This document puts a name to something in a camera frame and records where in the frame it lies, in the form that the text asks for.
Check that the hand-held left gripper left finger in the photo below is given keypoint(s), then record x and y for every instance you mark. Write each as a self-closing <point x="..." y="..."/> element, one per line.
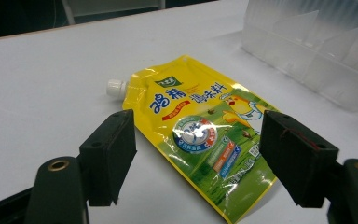
<point x="105" y="155"/>

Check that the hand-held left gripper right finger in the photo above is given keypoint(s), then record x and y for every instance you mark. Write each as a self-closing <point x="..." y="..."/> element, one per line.
<point x="295" y="158"/>

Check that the yellow spouted seasoning pouch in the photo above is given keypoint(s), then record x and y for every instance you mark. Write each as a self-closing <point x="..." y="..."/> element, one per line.
<point x="199" y="130"/>

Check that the clear plastic divided organizer box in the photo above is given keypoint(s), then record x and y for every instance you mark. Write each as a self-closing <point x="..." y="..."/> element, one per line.
<point x="317" y="46"/>

